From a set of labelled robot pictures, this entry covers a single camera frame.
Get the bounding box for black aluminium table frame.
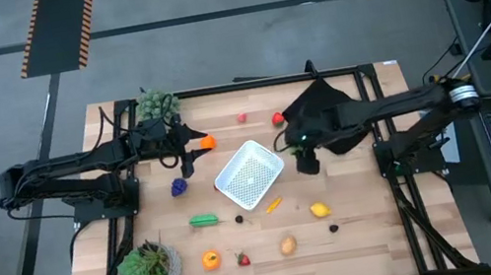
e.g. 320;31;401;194
34;45;481;275

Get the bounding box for succulent plant in grey pot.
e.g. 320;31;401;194
110;228;185;275

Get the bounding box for red toy strawberry green cap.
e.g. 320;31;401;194
269;110;287;129

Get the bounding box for orange toy tangerine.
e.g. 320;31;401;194
198;133;219;152

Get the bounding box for white perforated plastic basket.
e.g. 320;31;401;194
207;134;293;217

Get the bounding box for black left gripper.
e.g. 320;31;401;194
126;116;219;187

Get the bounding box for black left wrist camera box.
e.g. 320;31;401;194
136;116;171;144

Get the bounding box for light green plant woven pot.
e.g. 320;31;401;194
132;83;185;132

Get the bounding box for black cloth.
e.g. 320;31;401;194
274;68;379;165

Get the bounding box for black hazard-striped floor mat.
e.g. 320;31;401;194
8;0;108;80

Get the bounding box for red toy strawberry with leaves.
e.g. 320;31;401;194
229;246;252;270

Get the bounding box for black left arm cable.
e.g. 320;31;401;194
147;92;184;172

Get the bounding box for green toy pepper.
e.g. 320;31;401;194
187;211;222;231

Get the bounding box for orange toy persimmon green calyx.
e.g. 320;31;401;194
199;247;224;273

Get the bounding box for purple toy grapes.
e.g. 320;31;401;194
168;175;190;200

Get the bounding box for yellow toy lemon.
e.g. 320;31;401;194
309;199;333;220

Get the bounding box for tan toy potato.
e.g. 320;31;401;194
277;234;300;258

